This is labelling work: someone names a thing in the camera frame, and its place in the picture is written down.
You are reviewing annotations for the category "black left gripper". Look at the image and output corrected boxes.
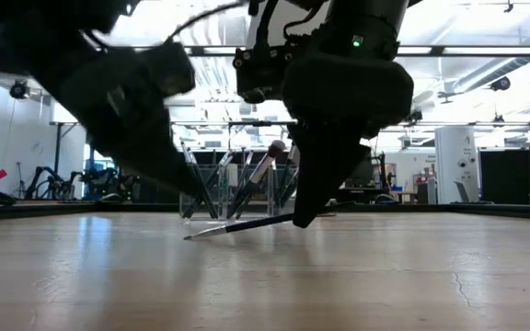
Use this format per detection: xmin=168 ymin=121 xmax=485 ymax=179
xmin=48 ymin=45 xmax=202 ymax=198

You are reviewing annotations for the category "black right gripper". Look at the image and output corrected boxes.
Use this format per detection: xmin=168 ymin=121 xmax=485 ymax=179
xmin=281 ymin=54 xmax=416 ymax=230

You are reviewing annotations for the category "clear acrylic brush organizer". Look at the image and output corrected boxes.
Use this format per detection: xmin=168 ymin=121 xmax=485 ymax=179
xmin=179 ymin=163 xmax=299 ymax=223

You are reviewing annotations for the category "large rounded makeup brush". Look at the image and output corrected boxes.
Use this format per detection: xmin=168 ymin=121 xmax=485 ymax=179
xmin=225 ymin=139 xmax=288 ymax=220

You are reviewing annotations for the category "black computer monitor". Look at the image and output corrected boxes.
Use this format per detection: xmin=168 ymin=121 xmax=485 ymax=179
xmin=350 ymin=151 xmax=373 ymax=189

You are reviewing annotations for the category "black room divider panel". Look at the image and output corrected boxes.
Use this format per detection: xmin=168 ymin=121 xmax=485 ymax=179
xmin=130 ymin=150 xmax=294 ymax=204
xmin=479 ymin=149 xmax=530 ymax=206

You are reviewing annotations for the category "black overhead frame beam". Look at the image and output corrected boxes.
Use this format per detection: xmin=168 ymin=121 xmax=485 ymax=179
xmin=51 ymin=120 xmax=530 ymax=129
xmin=0 ymin=45 xmax=530 ymax=58

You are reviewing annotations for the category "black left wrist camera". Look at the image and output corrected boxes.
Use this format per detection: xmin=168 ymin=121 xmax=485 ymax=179
xmin=144 ymin=42 xmax=198 ymax=98

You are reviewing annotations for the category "black left camera cable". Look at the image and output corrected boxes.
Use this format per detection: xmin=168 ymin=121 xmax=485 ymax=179
xmin=166 ymin=0 xmax=248 ymax=45

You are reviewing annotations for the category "black camera cable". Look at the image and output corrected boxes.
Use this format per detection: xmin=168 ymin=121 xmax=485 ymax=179
xmin=253 ymin=0 xmax=324 ymax=50
xmin=166 ymin=0 xmax=248 ymax=45

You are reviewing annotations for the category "black aluminium table frame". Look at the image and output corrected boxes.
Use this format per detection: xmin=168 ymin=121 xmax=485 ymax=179
xmin=0 ymin=200 xmax=530 ymax=223

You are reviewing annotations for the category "black right camera cable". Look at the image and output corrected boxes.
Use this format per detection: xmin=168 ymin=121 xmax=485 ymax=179
xmin=253 ymin=0 xmax=324 ymax=50

